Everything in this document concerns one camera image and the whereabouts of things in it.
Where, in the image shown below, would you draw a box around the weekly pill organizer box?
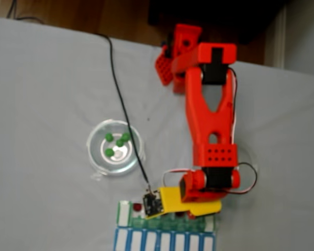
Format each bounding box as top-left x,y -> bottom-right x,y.
113,200 -> 220,251

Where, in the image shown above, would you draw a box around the clear glass dish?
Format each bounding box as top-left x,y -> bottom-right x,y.
86,119 -> 147,178
235,145 -> 259,193

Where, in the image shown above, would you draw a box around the orange perforated holder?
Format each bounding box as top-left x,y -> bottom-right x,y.
154,45 -> 175,86

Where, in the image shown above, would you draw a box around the white door trim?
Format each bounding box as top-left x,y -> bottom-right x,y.
273,0 -> 287,70

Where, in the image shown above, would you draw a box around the white tablecloth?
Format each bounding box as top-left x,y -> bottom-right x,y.
0,17 -> 314,251

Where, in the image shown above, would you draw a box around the dark wooden furniture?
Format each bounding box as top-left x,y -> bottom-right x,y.
148,0 -> 287,45

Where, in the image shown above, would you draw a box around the camera board in yellow mount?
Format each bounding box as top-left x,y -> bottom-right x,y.
142,186 -> 184,220

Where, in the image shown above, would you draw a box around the black camera cable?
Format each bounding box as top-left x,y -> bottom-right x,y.
96,33 -> 154,196

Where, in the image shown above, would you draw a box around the thin black floor cable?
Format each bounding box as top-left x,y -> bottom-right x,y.
7,0 -> 47,26

